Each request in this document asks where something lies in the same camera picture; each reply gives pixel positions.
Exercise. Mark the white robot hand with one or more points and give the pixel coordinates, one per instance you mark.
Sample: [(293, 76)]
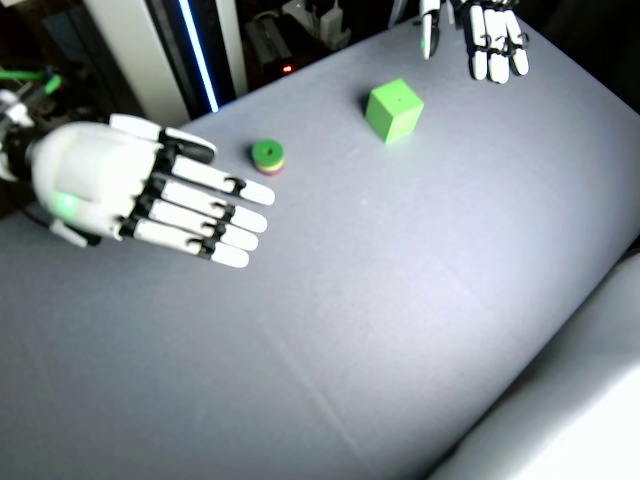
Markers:
[(497, 35), (85, 165)]

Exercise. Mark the white upright panel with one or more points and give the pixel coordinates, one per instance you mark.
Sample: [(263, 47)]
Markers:
[(135, 55)]

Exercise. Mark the green cube block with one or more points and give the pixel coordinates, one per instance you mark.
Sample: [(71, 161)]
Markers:
[(394, 111)]

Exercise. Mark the blue light strip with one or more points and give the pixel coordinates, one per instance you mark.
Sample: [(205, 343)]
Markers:
[(200, 55)]

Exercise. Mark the black box with red light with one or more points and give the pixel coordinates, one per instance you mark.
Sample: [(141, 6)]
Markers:
[(272, 60)]

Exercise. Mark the grey table cloth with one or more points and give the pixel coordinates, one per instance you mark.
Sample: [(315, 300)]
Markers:
[(350, 300)]

